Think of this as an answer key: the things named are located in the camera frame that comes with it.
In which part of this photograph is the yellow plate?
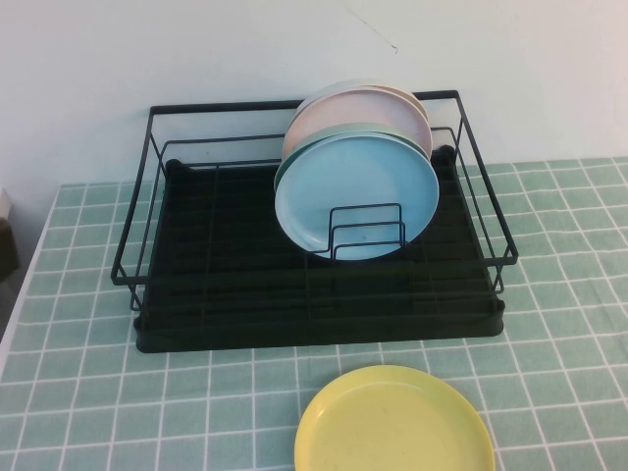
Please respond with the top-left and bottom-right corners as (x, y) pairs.
(293, 364), (497, 471)

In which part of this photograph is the light blue plate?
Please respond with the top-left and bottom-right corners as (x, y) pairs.
(273, 135), (441, 262)

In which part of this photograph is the green plate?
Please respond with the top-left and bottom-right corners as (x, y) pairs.
(273, 123), (434, 197)

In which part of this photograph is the pink plate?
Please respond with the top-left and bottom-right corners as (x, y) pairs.
(282, 87), (436, 161)

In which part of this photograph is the white plate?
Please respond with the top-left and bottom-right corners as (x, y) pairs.
(292, 78), (375, 119)

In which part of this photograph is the cream plate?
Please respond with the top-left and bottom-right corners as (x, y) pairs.
(375, 84), (433, 125)

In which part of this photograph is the black plastic drip tray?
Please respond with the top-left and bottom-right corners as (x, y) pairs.
(132, 145), (506, 354)

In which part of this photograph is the green checked tablecloth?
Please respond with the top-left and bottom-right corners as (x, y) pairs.
(0, 156), (628, 471)

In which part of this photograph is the black wire dish rack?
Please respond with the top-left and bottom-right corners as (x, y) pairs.
(111, 89), (520, 313)

